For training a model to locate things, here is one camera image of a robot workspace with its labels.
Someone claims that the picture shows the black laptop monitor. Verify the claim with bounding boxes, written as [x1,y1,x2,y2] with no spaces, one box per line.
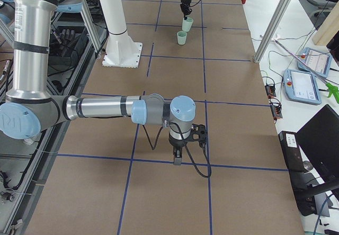
[297,104,338,182]

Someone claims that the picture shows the aluminium profile post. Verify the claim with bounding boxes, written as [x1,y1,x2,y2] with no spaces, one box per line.
[253,0,291,63]

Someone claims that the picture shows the black usb hub left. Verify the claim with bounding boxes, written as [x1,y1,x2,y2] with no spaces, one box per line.
[265,84,276,99]

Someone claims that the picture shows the black usb hub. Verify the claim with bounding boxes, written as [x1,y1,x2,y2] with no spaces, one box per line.
[270,103,283,121]
[265,84,276,99]

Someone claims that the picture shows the green cup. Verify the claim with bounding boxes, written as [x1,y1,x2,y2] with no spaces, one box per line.
[182,17,194,32]
[177,31,188,45]

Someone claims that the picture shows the black usb hub right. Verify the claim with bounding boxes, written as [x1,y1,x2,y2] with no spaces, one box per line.
[270,103,283,121]

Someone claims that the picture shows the blue teach pendant near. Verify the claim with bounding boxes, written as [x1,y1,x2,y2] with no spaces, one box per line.
[283,69,322,105]

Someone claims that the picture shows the black device box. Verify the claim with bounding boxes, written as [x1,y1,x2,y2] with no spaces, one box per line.
[278,131,304,173]

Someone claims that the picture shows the blue teach pendant far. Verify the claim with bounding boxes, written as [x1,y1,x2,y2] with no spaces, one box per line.
[298,47,333,78]

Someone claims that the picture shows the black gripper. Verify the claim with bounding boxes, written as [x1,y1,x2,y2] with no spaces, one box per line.
[180,3,191,20]
[169,136,188,166]

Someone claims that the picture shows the brown paper table mat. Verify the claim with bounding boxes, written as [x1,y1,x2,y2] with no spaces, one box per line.
[25,0,305,235]

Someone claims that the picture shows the blue teach pendant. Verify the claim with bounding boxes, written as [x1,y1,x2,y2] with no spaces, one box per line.
[283,69,322,105]
[298,47,333,78]

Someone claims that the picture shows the white metal base plate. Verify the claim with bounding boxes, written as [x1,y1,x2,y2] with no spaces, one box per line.
[102,41,142,68]

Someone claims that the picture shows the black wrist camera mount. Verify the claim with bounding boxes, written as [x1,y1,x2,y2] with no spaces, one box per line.
[190,124,208,148]

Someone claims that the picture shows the white camera stand pillar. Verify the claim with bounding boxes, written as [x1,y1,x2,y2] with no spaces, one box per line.
[100,0,128,41]

